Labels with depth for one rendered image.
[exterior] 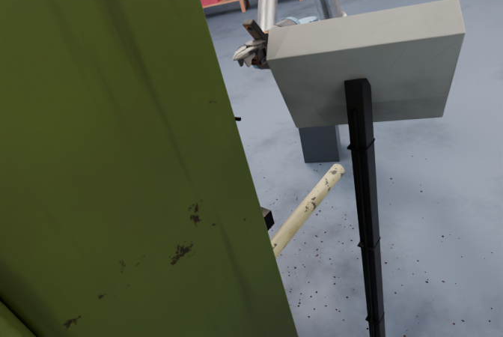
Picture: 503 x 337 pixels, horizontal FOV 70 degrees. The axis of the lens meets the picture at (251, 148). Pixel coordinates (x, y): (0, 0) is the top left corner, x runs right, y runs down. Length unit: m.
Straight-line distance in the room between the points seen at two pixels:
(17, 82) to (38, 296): 0.27
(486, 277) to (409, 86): 1.14
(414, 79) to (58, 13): 0.62
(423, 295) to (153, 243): 1.28
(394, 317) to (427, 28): 1.19
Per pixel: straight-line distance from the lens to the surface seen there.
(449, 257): 1.83
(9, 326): 0.46
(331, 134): 2.23
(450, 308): 1.68
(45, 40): 0.49
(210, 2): 7.08
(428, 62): 0.75
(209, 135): 0.64
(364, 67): 0.74
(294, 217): 1.09
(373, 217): 0.97
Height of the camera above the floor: 1.40
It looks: 32 degrees down
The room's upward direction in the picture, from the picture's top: 16 degrees counter-clockwise
